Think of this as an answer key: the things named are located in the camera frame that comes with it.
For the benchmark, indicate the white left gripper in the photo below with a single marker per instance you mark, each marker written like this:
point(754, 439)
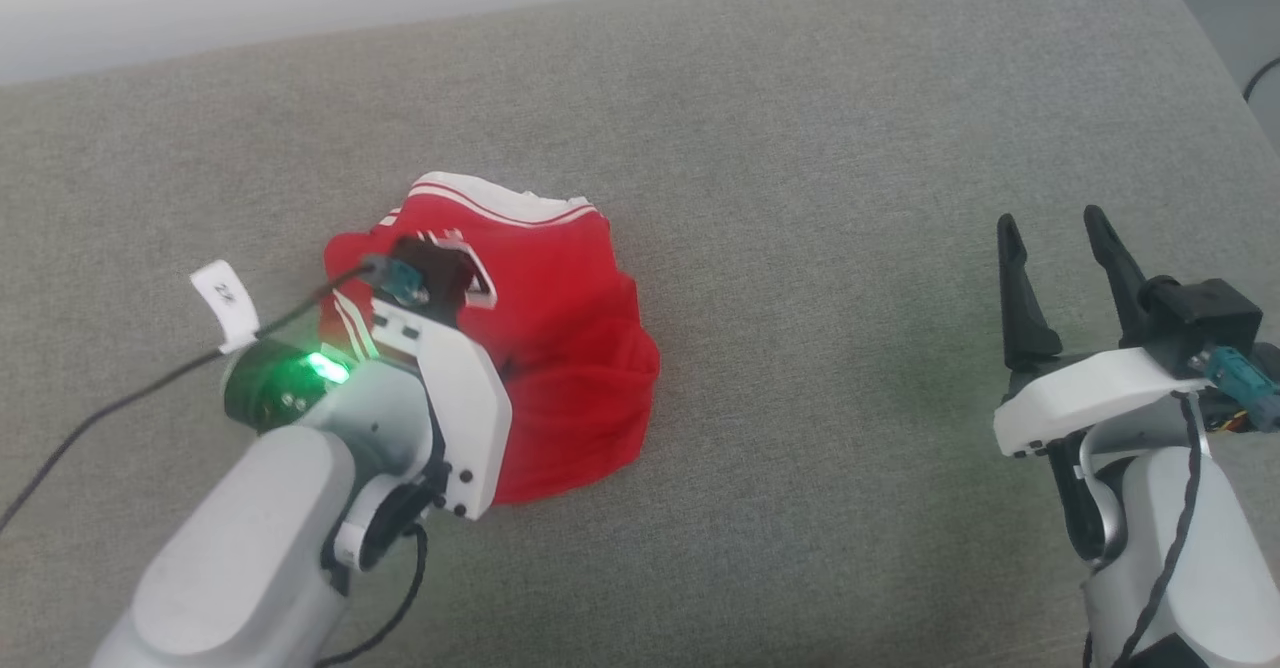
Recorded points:
point(465, 418)

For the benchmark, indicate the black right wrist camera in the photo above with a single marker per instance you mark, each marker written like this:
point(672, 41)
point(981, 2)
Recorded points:
point(1205, 313)

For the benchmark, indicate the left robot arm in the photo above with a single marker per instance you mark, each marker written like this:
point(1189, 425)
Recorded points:
point(250, 548)

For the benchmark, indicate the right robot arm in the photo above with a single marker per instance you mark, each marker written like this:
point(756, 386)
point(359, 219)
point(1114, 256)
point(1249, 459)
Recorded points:
point(1200, 568)

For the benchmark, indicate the red basketball jersey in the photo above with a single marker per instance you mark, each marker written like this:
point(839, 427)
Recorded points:
point(570, 348)

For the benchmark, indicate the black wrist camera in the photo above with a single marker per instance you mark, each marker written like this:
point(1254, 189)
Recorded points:
point(1205, 313)
point(435, 268)

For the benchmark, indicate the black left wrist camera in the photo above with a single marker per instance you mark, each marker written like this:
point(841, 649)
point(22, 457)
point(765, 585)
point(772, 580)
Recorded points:
point(435, 268)

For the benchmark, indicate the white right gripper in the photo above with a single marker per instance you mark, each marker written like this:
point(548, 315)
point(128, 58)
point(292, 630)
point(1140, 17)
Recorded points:
point(1090, 393)

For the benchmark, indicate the grey fabric sofa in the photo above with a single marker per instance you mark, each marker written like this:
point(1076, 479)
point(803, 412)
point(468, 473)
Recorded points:
point(800, 248)

